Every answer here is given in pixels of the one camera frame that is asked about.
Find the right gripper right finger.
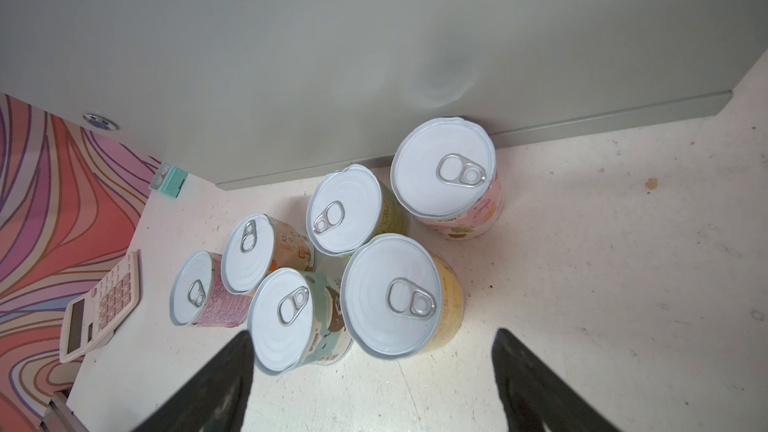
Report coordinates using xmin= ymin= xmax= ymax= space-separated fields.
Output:
xmin=491 ymin=328 xmax=617 ymax=431

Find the white can red label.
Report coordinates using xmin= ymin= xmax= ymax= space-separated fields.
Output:
xmin=390 ymin=117 xmax=504 ymax=240

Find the white can orange label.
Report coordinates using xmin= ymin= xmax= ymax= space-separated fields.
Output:
xmin=221 ymin=214 xmax=315 ymax=294

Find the mint green small clock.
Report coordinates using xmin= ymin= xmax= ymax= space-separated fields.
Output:
xmin=149 ymin=162 xmax=188 ymax=198

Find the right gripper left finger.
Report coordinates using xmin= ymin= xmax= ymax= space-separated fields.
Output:
xmin=136 ymin=330 xmax=255 ymax=432

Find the grey metal cabinet box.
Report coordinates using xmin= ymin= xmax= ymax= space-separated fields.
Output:
xmin=1 ymin=0 xmax=767 ymax=189

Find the white can green label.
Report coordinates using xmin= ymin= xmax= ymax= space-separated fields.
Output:
xmin=306 ymin=164 xmax=410 ymax=257

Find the white can yellow label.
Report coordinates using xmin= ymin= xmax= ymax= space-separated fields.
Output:
xmin=340 ymin=233 xmax=464 ymax=360

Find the white can pink label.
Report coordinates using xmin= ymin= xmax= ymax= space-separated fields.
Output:
xmin=169 ymin=250 xmax=252 ymax=328

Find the white pink calculator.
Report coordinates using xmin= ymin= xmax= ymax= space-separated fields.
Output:
xmin=59 ymin=250 xmax=141 ymax=364

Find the white can teal label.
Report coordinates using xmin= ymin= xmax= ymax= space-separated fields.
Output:
xmin=246 ymin=267 xmax=353 ymax=376

